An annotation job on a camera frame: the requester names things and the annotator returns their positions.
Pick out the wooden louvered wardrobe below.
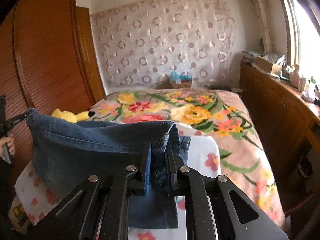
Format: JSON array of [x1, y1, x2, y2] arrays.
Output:
[[0, 0, 106, 181]]

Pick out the blue denim pants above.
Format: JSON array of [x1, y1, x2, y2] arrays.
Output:
[[27, 109, 191, 229]]

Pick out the wooden side cabinet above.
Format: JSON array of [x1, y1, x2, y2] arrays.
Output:
[[240, 63, 319, 213]]

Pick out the yellow plush toy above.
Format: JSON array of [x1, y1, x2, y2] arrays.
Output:
[[51, 108, 95, 123]]

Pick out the cardboard box with blue toy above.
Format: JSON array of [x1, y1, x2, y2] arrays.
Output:
[[170, 71, 191, 89]]

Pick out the white strawberry print quilt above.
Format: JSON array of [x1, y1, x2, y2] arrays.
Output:
[[8, 123, 221, 239]]

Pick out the open cardboard box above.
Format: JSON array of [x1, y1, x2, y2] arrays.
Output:
[[254, 57, 282, 75]]

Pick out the pink bottle on sill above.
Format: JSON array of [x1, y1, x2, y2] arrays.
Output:
[[290, 64, 300, 88]]

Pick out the floral pink bed blanket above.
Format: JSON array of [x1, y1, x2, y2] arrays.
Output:
[[91, 88, 285, 226]]

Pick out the circle pattern sheer curtain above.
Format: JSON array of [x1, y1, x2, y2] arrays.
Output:
[[91, 0, 236, 88]]

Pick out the person's left hand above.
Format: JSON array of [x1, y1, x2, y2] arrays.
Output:
[[0, 133, 16, 160]]

